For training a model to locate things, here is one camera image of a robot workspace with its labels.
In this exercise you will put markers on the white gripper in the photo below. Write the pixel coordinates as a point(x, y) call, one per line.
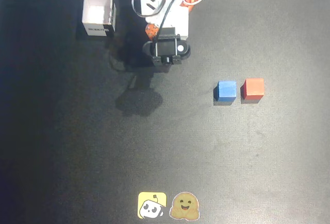
point(178, 26)

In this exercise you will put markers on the blue cube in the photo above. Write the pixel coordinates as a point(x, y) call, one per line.
point(227, 89)

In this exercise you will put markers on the white cardboard box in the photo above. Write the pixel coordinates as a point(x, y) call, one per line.
point(98, 29)

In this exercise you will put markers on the red cube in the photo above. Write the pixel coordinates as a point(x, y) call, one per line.
point(254, 87)

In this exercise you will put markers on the black table mat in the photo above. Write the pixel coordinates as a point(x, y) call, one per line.
point(77, 131)

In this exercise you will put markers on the yellow robot sticker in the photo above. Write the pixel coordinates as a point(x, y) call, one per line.
point(152, 206)

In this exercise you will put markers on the hugging face emoji sticker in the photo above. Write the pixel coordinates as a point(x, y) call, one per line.
point(184, 206)

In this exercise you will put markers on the black gripper-mounted camera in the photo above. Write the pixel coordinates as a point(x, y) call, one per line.
point(166, 48)

